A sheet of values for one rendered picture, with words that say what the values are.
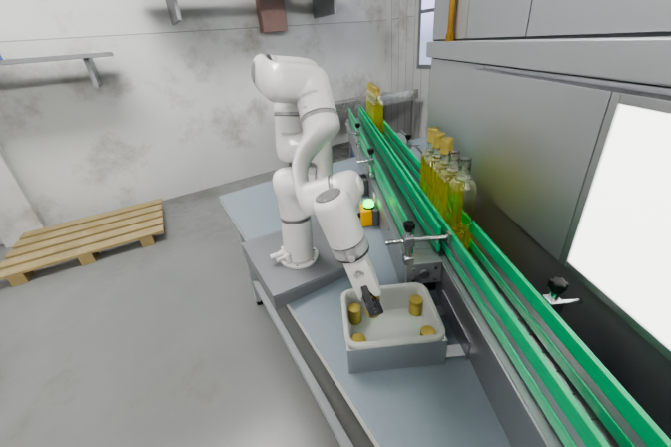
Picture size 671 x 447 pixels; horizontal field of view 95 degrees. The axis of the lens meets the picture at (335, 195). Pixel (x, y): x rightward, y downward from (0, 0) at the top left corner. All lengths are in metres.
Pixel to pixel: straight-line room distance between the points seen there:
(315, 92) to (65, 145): 3.26
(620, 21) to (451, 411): 0.75
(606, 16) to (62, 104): 3.64
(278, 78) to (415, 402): 0.72
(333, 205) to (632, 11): 0.55
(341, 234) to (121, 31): 3.29
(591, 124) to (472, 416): 0.59
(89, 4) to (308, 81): 3.10
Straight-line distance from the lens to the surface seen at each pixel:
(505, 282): 0.81
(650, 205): 0.64
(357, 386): 0.79
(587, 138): 0.70
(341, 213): 0.55
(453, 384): 0.81
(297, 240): 0.95
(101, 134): 3.72
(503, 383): 0.72
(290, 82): 0.69
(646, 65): 0.65
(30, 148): 3.83
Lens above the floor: 1.42
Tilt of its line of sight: 26 degrees down
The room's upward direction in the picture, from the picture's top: 5 degrees counter-clockwise
